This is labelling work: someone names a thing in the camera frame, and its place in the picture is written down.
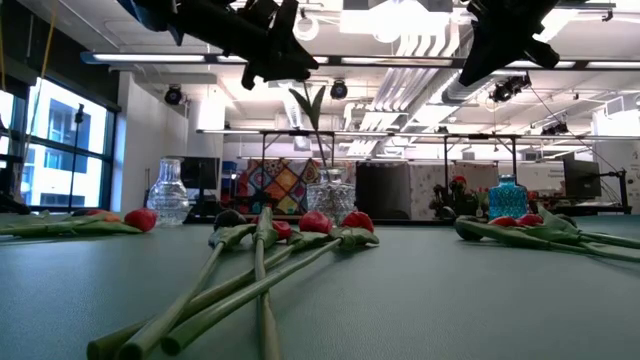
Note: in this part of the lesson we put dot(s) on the black tripod stand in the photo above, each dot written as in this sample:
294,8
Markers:
79,115

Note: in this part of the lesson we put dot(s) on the black computer monitor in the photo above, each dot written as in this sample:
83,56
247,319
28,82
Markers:
582,180
200,172

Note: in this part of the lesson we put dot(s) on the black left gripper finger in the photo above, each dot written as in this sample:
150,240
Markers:
292,45
280,75

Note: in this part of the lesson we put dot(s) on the clear round glass bottle vase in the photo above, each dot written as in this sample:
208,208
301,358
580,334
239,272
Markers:
168,200

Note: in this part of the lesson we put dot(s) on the black stand base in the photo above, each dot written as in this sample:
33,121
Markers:
10,202

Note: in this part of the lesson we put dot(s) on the black ceiling rail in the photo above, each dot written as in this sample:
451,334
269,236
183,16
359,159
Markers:
607,15

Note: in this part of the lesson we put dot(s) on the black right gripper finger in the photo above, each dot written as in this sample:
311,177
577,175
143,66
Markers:
500,60
487,50

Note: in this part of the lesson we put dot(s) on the background desk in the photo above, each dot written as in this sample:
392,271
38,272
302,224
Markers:
590,209

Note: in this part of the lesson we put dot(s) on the black partition panel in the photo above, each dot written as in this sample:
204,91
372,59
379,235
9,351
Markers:
382,190

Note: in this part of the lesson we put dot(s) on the overhead light bar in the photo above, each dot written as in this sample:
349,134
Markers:
150,58

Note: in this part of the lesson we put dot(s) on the background tulip bunch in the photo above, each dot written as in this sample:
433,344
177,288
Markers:
482,192

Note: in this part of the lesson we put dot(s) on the clear dimpled glass vase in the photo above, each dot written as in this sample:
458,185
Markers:
332,197

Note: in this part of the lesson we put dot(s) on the large room window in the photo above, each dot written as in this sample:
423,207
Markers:
50,170

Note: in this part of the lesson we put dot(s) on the blue storage box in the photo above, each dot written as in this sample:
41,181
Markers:
229,167

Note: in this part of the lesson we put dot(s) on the black metal rig frame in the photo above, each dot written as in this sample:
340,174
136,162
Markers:
300,132

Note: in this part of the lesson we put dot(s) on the black ceiling camera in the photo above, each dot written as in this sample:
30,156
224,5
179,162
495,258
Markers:
338,90
505,90
173,96

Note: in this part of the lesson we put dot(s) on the blue textured glass vase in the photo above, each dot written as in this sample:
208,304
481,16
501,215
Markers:
507,200

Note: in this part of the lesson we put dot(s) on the white patterned cloth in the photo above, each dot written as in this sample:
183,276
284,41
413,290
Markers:
425,182

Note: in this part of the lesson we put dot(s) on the person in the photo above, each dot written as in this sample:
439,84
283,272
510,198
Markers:
462,200

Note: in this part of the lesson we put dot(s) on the background black robot arm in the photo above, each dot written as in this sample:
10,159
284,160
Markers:
440,200

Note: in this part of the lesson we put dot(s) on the colourful patchwork quilt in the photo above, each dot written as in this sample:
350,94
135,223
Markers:
280,187

